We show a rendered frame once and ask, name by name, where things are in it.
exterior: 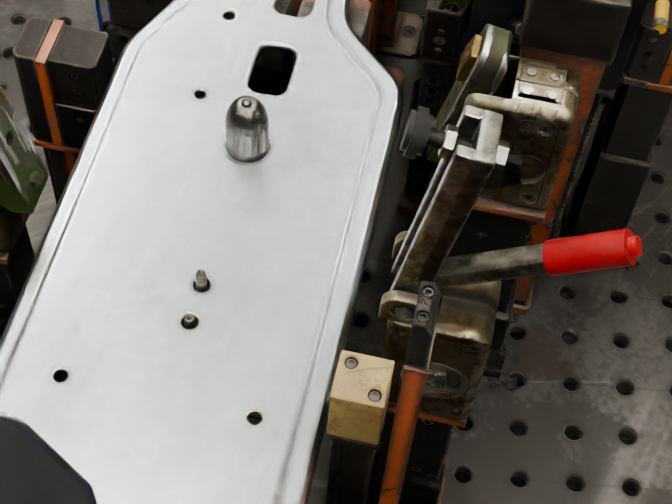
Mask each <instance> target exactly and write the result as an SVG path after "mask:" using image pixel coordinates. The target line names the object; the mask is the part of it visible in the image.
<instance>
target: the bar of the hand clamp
mask: <svg viewBox="0 0 672 504"><path fill-rule="evenodd" d="M429 113H430V108H426V107H423V106H420V105H419V106H418V107H417V110H413V109H412V110H411V111H410V114H409V117H408V119H407V122H406V125H405V129H404V132H403V136H402V139H401V143H400V150H402V151H404V153H403V157H406V158H410V159H413V160H414V159H415V158H416V156H417V155H419V156H422V154H423V152H424V149H425V146H426V145H427V146H431V147H434V148H437V149H439V150H438V157H439V158H441V160H440V162H439V164H438V167H437V169H436V171H435V173H434V175H433V178H432V180H431V182H430V184H429V186H428V189H427V191H426V193H425V195H424V197H423V200H422V202H421V204H420V206H419V208H418V211H417V213H416V215H415V217H414V219H413V222H412V224H411V226H410V228H409V230H408V233H407V235H406V237H405V239H404V241H403V244H402V246H401V248H400V250H399V252H398V255H397V257H396V259H395V261H394V263H393V266H392V270H391V274H393V275H396V272H397V268H398V266H399V265H401V267H400V269H399V271H398V273H397V275H396V277H395V279H394V282H393V284H392V286H391V288H390V290H389V291H392V290H401V291H406V292H411V293H415V294H417V295H418V294H419V289H420V285H421V281H428V282H433V283H434V281H435V279H436V277H437V276H438V274H439V272H440V270H441V268H442V266H443V264H444V262H445V260H446V258H447V256H448V254H449V252H450V251H451V249H452V247H453V245H454V243H455V241H456V239H457V237H458V235H459V233H460V231H461V229H462V227H463V226H464V224H465V222H466V220H467V218H468V216H469V214H470V212H471V210H472V208H473V206H474V204H475V203H476V201H477V199H478V197H479V195H480V193H481V191H482V189H483V187H484V185H485V183H486V181H487V179H488V178H489V176H490V174H491V173H492V174H496V175H499V176H500V174H501V172H502V170H503V169H508V170H511V171H514V172H519V170H520V168H521V165H522V162H523V155H522V154H518V153H515V152H512V151H509V150H510V145H509V142H507V141H503V140H500V134H501V129H502V123H503V115H502V114H499V113H496V112H493V111H489V110H483V109H480V108H477V107H473V106H470V105H466V106H465V107H464V109H463V112H462V114H461V116H460V118H459V120H458V123H457V125H456V126H453V125H450V124H447V127H446V129H445V131H442V130H438V129H435V128H432V123H433V115H430V114H429Z"/></svg>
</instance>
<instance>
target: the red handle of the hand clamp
mask: <svg viewBox="0 0 672 504"><path fill-rule="evenodd" d="M642 252H643V246H642V241H641V238H640V237H639V236H638V235H637V236H634V234H633V232H632V230H631V229H630V228H624V229H617V230H610V231H604V232H597V233H590V234H584V235H577V236H570V237H563V238H557V239H550V240H546V241H545V242H544V243H541V244H535V245H528V246H521V247H514V248H508V249H501V250H494V251H487V252H480V253H474V254H467V255H460V256H453V257H447V258H446V260H445V262H444V264H443V266H442V268H441V270H440V272H439V274H438V276H437V277H436V279H435V281H434V283H435V284H436V285H437V287H438V288H439V289H442V288H449V287H457V286H464V285H472V284H479V283H487V282H494V281H502V280H509V279H517V278H524V277H532V276H539V275H547V274H548V275H549V276H560V275H568V274H575V273H583V272H590V271H598V270H605V269H613V268H621V267H628V266H634V265H635V264H636V261H637V256H641V255H642Z"/></svg>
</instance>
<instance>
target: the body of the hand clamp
mask: <svg viewBox="0 0 672 504"><path fill-rule="evenodd" d="M439 290H440V292H441V298H440V303H439V308H438V313H437V318H436V323H435V327H437V329H436V334H435V339H434V344H433V349H432V354H431V359H430V364H429V369H428V374H427V378H426V383H425V387H424V392H423V396H422V401H421V405H420V410H419V414H418V419H417V423H416V428H415V432H414V437H413V441H412V446H411V450H410V455H409V459H408V464H407V468H406V473H405V477H404V482H403V486H402V491H401V495H400V500H399V504H441V499H442V494H443V488H444V483H445V476H444V472H445V468H446V464H447V458H448V455H447V454H448V448H449V443H450V437H451V432H452V429H453V426H458V427H465V424H466V420H467V417H469V415H470V414H471V411H472V408H473V404H474V401H475V398H476V394H477V391H478V388H479V385H480V381H481V378H482V375H483V371H484V368H485V365H486V361H487V358H488V355H489V351H490V348H491V344H492V338H493V332H494V326H495V320H496V314H497V308H498V303H499V297H500V291H501V281H494V282H487V283H479V284H472V285H464V286H457V287H449V288H442V289H439ZM411 327H412V324H407V323H402V322H396V321H393V322H390V321H389V320H388V322H387V328H386V335H385V341H384V348H383V354H382V358H383V359H388V360H393V361H395V364H394V370H393V376H392V382H391V387H390V393H389V399H388V401H389V405H388V410H387V414H386V419H385V424H384V428H383V433H382V438H381V442H380V447H379V449H377V450H375V454H374V460H373V462H372V468H371V474H370V480H369V486H368V492H367V498H366V504H378V502H379V497H380V492H381V486H382V481H383V475H384V470H385V465H386V459H387V454H388V449H389V443H390V438H391V433H392V427H393V422H394V417H395V411H396V406H397V401H398V395H399V390H400V385H401V379H402V374H403V369H404V364H405V359H406V354H407V349H408V343H409V338H410V333H411Z"/></svg>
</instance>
